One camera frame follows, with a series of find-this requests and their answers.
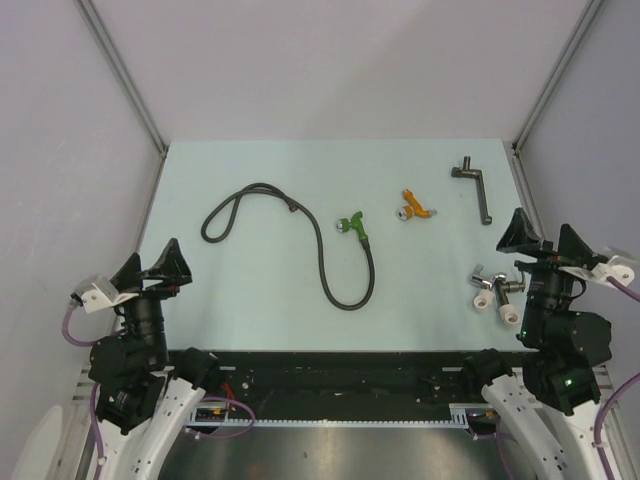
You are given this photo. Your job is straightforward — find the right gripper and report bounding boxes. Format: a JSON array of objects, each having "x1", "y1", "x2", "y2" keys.
[{"x1": 493, "y1": 206, "x2": 592, "y2": 341}]

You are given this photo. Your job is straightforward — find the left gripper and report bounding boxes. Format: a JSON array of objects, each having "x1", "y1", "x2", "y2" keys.
[{"x1": 111, "y1": 237, "x2": 191, "y2": 364}]

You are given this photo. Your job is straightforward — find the dark flexible shower hose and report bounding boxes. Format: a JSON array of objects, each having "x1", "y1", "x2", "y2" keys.
[{"x1": 201, "y1": 181, "x2": 376, "y2": 311}]

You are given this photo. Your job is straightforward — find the green water faucet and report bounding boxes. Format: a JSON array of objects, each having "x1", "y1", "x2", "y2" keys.
[{"x1": 335, "y1": 211, "x2": 368, "y2": 242}]

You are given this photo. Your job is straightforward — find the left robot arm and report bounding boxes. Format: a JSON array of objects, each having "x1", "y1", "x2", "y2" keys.
[{"x1": 71, "y1": 238, "x2": 224, "y2": 479}]

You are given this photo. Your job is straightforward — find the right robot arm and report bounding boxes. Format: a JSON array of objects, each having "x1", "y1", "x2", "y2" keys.
[{"x1": 461, "y1": 208, "x2": 620, "y2": 479}]

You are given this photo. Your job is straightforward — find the orange water faucet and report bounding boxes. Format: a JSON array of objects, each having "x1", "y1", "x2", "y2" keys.
[{"x1": 396, "y1": 189, "x2": 437, "y2": 221}]

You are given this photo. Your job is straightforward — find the chrome faucet white fittings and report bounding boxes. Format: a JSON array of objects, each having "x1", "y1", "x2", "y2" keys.
[{"x1": 469, "y1": 264, "x2": 526, "y2": 328}]

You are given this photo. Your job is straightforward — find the dark metal faucet spout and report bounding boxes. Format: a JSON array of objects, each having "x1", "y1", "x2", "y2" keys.
[{"x1": 451, "y1": 156, "x2": 493, "y2": 226}]

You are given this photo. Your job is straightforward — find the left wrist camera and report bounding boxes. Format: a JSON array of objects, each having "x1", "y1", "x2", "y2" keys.
[{"x1": 71, "y1": 275, "x2": 139, "y2": 314}]

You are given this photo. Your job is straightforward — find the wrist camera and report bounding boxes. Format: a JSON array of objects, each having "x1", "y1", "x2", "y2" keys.
[
  {"x1": 560, "y1": 246, "x2": 639, "y2": 287},
  {"x1": 71, "y1": 275, "x2": 139, "y2": 314}
]

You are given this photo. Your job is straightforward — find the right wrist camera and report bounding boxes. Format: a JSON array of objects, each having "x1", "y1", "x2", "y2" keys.
[{"x1": 560, "y1": 246, "x2": 639, "y2": 287}]

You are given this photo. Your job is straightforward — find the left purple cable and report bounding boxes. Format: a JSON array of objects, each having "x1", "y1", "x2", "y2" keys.
[{"x1": 60, "y1": 299, "x2": 256, "y2": 480}]

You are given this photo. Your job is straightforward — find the white slotted cable duct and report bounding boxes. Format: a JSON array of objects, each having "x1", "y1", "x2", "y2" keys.
[{"x1": 185, "y1": 408, "x2": 469, "y2": 429}]

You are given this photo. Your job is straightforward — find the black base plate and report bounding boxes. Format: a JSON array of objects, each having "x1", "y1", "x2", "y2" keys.
[{"x1": 164, "y1": 349, "x2": 526, "y2": 421}]

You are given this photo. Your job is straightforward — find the right aluminium frame post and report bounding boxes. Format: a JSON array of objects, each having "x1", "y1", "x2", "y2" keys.
[{"x1": 511, "y1": 0, "x2": 609, "y2": 155}]

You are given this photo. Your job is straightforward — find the aluminium frame post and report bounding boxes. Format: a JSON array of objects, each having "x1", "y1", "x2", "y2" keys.
[
  {"x1": 511, "y1": 0, "x2": 609, "y2": 155},
  {"x1": 74, "y1": 0, "x2": 169, "y2": 159}
]

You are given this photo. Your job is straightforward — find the left aluminium frame post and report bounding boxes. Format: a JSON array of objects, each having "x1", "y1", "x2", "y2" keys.
[{"x1": 74, "y1": 0, "x2": 169, "y2": 159}]

